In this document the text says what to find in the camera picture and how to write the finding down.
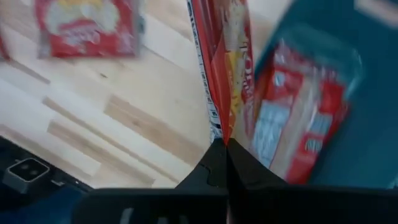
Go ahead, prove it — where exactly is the red popcorn bag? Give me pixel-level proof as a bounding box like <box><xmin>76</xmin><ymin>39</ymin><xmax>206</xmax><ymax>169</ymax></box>
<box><xmin>33</xmin><ymin>0</ymin><xmax>142</xmax><ymax>59</ymax></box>
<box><xmin>248</xmin><ymin>39</ymin><xmax>363</xmax><ymax>185</ymax></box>
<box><xmin>185</xmin><ymin>0</ymin><xmax>256</xmax><ymax>144</ymax></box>

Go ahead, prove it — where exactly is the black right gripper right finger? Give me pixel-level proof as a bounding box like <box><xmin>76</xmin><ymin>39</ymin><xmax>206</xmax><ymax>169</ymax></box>
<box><xmin>228</xmin><ymin>138</ymin><xmax>287</xmax><ymax>189</ymax></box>

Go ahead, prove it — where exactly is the grey square camera box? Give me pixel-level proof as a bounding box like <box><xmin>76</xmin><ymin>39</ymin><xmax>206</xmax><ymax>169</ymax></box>
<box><xmin>2</xmin><ymin>157</ymin><xmax>51</xmax><ymax>194</ymax></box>

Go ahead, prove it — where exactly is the blue plastic basket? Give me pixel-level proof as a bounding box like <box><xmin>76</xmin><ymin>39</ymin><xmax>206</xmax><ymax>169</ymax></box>
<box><xmin>253</xmin><ymin>0</ymin><xmax>398</xmax><ymax>190</ymax></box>

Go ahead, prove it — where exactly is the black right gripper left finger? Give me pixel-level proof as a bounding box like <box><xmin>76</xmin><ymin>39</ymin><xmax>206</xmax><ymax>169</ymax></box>
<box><xmin>175</xmin><ymin>138</ymin><xmax>229</xmax><ymax>189</ymax></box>

